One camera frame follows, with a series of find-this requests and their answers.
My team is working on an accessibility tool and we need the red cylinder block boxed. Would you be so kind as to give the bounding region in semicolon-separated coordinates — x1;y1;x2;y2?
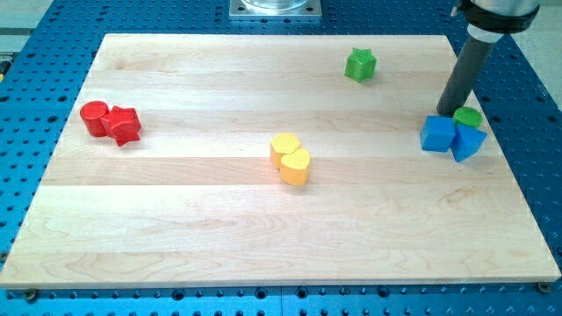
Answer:
79;101;109;137

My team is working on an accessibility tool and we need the red star block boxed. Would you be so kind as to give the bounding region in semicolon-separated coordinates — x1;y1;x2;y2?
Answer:
100;106;141;147

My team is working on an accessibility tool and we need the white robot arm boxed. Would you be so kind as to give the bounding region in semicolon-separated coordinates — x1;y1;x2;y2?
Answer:
436;0;541;117

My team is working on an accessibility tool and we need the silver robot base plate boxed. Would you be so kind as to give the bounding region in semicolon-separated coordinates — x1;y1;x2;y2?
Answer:
228;0;322;18

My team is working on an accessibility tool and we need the green star block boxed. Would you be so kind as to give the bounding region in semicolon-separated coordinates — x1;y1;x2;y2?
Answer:
344;47;377;83

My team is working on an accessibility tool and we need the green cylinder block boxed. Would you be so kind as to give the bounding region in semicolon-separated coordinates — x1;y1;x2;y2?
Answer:
452;106;483;128

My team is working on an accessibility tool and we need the yellow heart block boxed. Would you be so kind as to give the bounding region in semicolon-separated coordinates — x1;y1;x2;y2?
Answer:
280;148;311;186

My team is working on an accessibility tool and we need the blue cube block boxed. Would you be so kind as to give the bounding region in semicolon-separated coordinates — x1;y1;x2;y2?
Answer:
420;116;456;153

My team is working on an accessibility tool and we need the yellow hexagon block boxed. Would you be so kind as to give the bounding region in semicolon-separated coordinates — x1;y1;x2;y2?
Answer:
270;133;301;169

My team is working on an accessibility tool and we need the blue triangular block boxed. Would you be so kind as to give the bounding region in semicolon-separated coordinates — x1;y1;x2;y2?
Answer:
450;124;487;162

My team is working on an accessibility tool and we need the board clamp screw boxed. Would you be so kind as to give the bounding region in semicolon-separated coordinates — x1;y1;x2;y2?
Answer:
536;282;551;294
22;288;38;302

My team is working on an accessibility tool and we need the right board clamp screw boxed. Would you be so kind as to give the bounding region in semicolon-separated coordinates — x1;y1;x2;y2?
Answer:
536;282;551;294

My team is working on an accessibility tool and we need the light wooden board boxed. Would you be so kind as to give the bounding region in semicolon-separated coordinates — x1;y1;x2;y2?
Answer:
1;33;560;289

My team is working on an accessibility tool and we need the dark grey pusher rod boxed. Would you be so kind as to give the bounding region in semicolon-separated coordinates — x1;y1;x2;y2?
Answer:
436;36;494;117

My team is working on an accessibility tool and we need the left board clamp screw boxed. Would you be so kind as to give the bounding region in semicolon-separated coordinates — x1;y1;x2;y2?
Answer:
22;288;38;302

